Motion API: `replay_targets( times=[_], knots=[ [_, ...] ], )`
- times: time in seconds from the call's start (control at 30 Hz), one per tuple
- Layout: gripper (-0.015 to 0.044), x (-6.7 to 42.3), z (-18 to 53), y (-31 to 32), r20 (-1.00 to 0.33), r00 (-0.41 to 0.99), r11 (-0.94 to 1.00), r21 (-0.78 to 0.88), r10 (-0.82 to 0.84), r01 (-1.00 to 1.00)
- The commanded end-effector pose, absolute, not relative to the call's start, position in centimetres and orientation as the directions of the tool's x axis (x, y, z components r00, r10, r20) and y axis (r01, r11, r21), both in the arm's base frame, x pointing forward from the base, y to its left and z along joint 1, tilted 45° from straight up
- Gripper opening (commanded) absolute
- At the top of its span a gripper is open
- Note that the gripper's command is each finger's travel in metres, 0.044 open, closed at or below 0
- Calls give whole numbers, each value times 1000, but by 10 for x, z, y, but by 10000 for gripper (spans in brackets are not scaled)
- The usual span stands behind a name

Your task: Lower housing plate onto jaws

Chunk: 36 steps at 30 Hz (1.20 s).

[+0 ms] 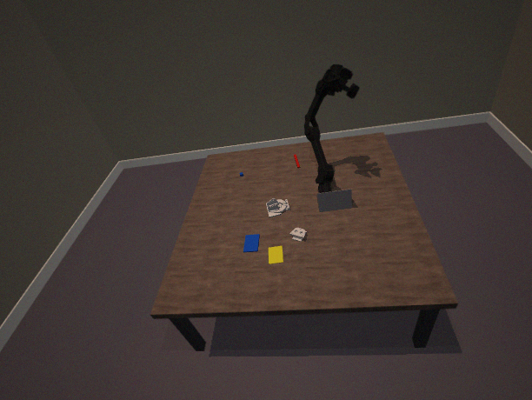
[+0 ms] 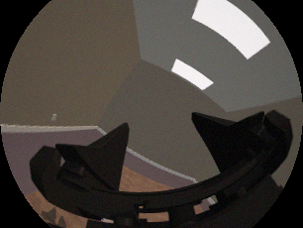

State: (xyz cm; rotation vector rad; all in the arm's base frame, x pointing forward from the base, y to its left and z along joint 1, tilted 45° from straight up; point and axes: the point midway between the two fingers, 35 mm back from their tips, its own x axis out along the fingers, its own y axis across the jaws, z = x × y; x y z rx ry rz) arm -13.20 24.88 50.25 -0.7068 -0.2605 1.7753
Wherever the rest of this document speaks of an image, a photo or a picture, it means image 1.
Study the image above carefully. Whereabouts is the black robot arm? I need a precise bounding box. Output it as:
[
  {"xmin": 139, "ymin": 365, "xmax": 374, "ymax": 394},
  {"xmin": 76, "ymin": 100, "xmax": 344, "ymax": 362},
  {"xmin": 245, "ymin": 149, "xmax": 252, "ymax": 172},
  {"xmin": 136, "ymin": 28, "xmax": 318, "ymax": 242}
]
[{"xmin": 304, "ymin": 64, "xmax": 353, "ymax": 193}]

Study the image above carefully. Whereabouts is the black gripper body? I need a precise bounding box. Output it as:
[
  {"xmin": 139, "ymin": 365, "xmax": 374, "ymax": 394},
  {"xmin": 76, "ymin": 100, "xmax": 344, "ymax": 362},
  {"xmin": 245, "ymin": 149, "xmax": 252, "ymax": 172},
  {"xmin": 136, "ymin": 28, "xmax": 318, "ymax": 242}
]
[{"xmin": 323, "ymin": 69, "xmax": 359, "ymax": 99}]

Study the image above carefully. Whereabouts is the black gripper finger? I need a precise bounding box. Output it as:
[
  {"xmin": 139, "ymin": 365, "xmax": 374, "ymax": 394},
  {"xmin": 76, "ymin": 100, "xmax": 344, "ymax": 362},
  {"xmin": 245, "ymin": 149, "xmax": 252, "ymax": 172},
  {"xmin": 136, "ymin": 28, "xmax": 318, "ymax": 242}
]
[
  {"xmin": 327, "ymin": 70, "xmax": 341, "ymax": 84},
  {"xmin": 347, "ymin": 84, "xmax": 357, "ymax": 97}
]

